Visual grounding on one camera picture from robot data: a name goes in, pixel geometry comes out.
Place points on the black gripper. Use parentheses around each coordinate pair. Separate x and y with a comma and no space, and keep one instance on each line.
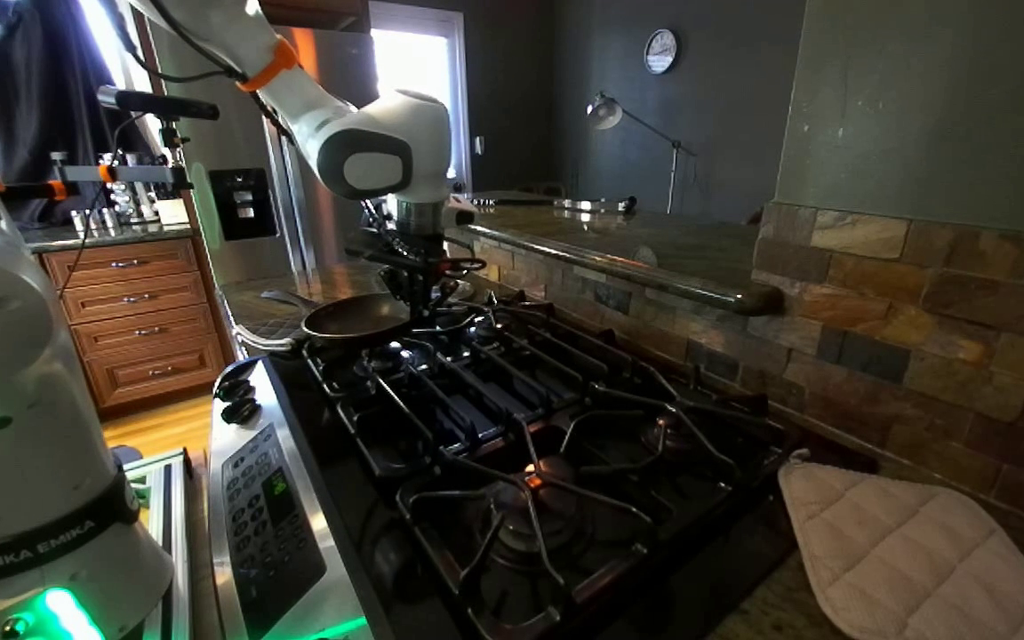
(425,244)

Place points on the dark nonstick frying pan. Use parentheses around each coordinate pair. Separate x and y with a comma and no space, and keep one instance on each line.
(356,319)

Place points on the black gas stove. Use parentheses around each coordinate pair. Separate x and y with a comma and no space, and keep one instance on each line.
(478,412)

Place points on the black stove knob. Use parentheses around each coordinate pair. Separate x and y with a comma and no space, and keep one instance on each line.
(236,389)

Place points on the granite counter ledge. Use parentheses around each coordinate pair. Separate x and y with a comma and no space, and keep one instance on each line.
(642,244)

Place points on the bright window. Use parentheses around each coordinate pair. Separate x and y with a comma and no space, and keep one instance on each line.
(416,57)

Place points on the silver desk lamp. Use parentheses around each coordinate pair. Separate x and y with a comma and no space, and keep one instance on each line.
(605,111)

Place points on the wooden drawer cabinet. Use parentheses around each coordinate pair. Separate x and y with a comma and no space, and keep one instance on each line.
(143,321)

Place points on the stone tile backsplash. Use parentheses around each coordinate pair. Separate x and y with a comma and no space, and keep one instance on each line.
(892,321)

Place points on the black curtain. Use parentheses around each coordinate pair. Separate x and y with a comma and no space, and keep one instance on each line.
(27,82)

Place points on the beige quilted pot holder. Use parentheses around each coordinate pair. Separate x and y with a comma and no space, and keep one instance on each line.
(917,555)

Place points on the black wall switch plate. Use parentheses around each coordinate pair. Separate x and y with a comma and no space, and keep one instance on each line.
(245,203)

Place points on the round wall clock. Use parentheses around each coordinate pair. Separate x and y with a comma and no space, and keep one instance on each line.
(661,50)

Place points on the black camera on stand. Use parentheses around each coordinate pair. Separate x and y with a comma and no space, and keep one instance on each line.
(157,105)

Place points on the aluminium robot stand frame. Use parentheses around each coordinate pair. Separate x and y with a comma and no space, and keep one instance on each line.
(160,536)

